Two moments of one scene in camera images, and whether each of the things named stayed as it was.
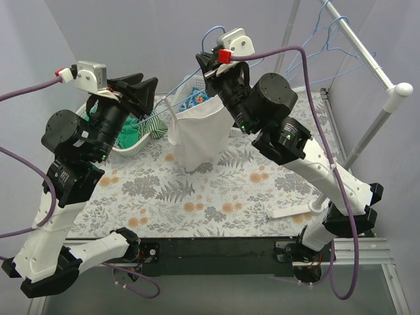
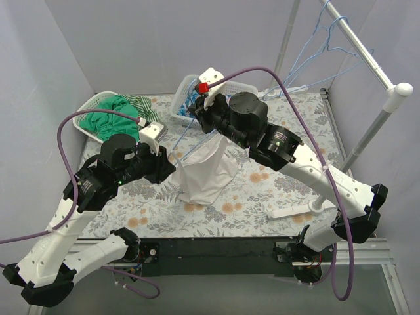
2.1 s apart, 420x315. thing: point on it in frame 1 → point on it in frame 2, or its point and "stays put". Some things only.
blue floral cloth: [198, 96] stays put
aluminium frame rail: [373, 251] stays put
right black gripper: [216, 74] → [201, 109]
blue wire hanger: [182, 84] → [186, 132]
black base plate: [241, 256] stays put
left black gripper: [123, 97] → [163, 167]
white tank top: [199, 134] → [204, 176]
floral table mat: [149, 188] stays put
